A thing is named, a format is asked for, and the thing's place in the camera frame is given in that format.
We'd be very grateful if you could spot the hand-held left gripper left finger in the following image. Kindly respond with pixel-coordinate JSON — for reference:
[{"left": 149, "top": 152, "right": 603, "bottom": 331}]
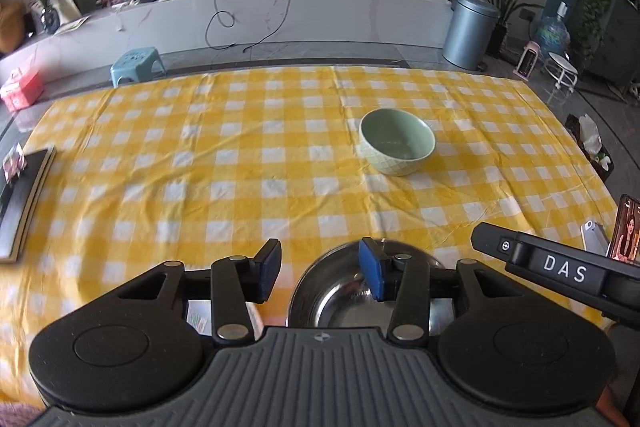
[{"left": 115, "top": 252, "right": 282, "bottom": 343}]

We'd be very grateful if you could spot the white marble bench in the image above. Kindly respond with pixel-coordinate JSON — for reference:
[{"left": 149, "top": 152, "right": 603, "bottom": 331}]
[{"left": 0, "top": 0, "right": 453, "bottom": 82}]

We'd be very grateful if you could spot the long-leaf potted plant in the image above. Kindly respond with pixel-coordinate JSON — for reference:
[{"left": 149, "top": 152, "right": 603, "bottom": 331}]
[{"left": 470, "top": 0, "right": 551, "bottom": 58}]

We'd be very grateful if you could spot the green ceramic bowl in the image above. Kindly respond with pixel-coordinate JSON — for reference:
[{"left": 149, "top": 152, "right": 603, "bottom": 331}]
[{"left": 359, "top": 108, "right": 436, "bottom": 176}]

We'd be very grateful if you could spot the large water bottle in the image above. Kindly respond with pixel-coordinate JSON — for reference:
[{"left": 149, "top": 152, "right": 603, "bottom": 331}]
[{"left": 535, "top": 2, "right": 572, "bottom": 58}]

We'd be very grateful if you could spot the pink paper ornament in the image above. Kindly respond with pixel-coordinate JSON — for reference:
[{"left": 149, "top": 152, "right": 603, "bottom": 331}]
[{"left": 2, "top": 146, "right": 27, "bottom": 182}]

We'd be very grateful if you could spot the white tote bag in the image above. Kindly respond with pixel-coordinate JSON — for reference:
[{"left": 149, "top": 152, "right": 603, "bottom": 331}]
[{"left": 50, "top": 0, "right": 81, "bottom": 25}]

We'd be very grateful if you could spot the dark tissue box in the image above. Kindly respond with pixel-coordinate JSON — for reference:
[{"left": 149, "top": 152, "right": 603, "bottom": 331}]
[{"left": 565, "top": 113, "right": 613, "bottom": 182}]

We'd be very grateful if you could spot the white round stool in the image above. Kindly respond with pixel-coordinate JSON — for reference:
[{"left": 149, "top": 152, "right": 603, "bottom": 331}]
[{"left": 542, "top": 52, "right": 579, "bottom": 105}]

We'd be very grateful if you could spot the orange steel bowl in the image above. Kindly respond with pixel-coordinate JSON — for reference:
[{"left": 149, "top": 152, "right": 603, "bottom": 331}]
[{"left": 286, "top": 241, "right": 458, "bottom": 333}]

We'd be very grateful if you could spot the grey-blue trash can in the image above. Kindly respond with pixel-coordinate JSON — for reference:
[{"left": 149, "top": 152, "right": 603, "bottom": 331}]
[{"left": 442, "top": 0, "right": 501, "bottom": 70}]

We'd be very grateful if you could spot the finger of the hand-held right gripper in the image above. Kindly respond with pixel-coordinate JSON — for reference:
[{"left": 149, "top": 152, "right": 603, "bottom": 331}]
[{"left": 471, "top": 222, "right": 521, "bottom": 266}]

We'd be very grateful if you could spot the yellow checked tablecloth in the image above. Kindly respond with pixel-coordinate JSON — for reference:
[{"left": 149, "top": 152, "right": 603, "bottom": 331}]
[{"left": 0, "top": 66, "right": 621, "bottom": 408}]

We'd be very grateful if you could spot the smartphone with lit screen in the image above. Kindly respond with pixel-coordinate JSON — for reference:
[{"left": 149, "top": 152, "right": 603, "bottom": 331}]
[{"left": 606, "top": 194, "right": 640, "bottom": 264}]

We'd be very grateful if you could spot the silver phone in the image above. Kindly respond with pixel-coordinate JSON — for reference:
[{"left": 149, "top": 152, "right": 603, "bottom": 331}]
[{"left": 580, "top": 219, "right": 610, "bottom": 254}]

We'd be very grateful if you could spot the green plastic stool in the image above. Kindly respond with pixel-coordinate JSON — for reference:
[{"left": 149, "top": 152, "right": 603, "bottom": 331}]
[{"left": 110, "top": 48, "right": 166, "bottom": 88}]

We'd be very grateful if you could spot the pink small heater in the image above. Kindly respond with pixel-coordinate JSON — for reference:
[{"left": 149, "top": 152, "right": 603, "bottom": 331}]
[{"left": 514, "top": 41, "right": 541, "bottom": 78}]

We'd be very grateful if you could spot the black tray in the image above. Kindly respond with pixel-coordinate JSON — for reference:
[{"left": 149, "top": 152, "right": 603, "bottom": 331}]
[{"left": 0, "top": 147, "right": 57, "bottom": 264}]

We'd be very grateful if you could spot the pink box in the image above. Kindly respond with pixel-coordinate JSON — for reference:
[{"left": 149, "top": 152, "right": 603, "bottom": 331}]
[{"left": 0, "top": 68, "right": 45, "bottom": 112}]

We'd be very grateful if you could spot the dark grey cabinet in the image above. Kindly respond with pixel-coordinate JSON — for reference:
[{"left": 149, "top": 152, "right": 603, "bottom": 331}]
[{"left": 585, "top": 0, "right": 640, "bottom": 88}]

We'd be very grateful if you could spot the white plate with stickers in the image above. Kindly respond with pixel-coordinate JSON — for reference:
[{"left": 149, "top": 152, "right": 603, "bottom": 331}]
[{"left": 186, "top": 299, "right": 213, "bottom": 335}]

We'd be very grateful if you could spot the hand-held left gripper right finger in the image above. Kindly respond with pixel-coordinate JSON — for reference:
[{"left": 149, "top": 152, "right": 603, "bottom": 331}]
[{"left": 359, "top": 237, "right": 522, "bottom": 343}]

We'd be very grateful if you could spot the orange round vase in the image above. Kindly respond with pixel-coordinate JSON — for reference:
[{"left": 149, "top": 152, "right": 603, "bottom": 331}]
[{"left": 0, "top": 2, "right": 26, "bottom": 55}]

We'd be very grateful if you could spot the black cable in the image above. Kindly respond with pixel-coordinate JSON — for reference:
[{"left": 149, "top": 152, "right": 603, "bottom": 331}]
[{"left": 207, "top": 0, "right": 293, "bottom": 52}]

